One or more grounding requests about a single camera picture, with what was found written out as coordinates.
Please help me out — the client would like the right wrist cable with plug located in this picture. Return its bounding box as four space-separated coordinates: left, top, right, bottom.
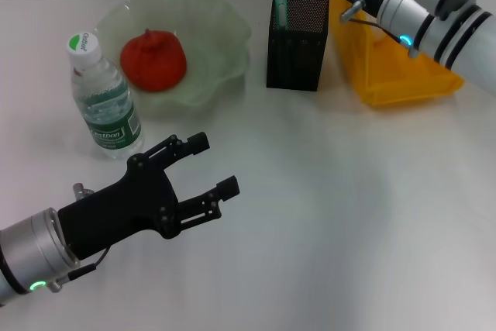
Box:
339 0 419 59

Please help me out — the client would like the silver left wrist knob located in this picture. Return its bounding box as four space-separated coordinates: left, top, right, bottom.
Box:
73 182 96 201

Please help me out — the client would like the green glass fruit plate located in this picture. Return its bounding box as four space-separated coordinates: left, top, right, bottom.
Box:
95 0 253 119

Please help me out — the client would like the black mesh pen holder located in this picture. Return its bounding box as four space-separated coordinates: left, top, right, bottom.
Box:
266 0 330 92

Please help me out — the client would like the green utility knife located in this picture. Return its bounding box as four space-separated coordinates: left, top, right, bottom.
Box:
273 0 290 33

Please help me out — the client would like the wrist cable with plug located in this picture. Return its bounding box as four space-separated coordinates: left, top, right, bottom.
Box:
339 0 419 59
46 246 112 294

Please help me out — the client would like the left wrist cable with plug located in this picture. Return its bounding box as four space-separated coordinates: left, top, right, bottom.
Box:
46 246 112 294

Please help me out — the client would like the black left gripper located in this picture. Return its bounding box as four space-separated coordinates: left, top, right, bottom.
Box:
57 132 241 261

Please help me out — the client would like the clear bottle with green label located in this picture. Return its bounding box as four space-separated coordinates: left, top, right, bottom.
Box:
65 32 146 160

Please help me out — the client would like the yellow plastic bin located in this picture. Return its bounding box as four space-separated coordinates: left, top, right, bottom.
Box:
328 0 466 108

